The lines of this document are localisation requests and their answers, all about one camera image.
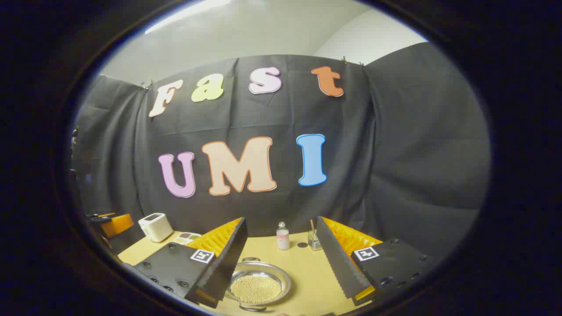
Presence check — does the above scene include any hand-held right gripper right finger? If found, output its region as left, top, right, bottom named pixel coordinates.
left=316, top=216, right=440, bottom=307

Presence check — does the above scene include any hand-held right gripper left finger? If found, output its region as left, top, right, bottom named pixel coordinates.
left=132, top=217, right=249, bottom=309

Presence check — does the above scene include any stainless steel pot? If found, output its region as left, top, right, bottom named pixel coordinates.
left=224, top=257, right=292, bottom=312

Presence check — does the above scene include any pile of soybeans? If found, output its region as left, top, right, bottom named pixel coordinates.
left=231, top=274, right=282, bottom=305

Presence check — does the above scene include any white plastic box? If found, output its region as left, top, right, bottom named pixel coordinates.
left=138, top=213, right=174, bottom=243

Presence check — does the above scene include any clear bottle with pink label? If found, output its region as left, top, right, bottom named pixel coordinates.
left=276, top=222, right=291, bottom=251

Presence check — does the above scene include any metal wire holder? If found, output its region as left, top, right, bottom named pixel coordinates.
left=307, top=229, right=324, bottom=251

